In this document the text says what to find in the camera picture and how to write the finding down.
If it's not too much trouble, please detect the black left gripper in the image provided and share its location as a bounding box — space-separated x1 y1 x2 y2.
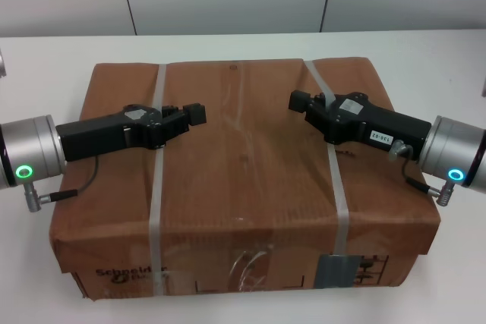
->
55 101 208 162

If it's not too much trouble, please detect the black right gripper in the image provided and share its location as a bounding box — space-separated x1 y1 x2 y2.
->
288 89 433 161

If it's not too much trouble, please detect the brown cardboard box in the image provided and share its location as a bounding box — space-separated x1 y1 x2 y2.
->
49 56 442 302

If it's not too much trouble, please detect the white plastic packing strap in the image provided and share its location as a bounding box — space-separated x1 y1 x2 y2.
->
147 64 169 297
302 59 351 257

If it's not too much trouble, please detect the left gripper cable with connector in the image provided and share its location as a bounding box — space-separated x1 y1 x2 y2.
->
23 156 101 213

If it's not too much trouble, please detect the gripper cable with connector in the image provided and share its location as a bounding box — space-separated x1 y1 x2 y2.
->
23 156 101 213
387 140 457 207

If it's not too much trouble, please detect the right gripper cable with connector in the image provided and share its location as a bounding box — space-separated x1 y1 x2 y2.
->
387 140 457 207

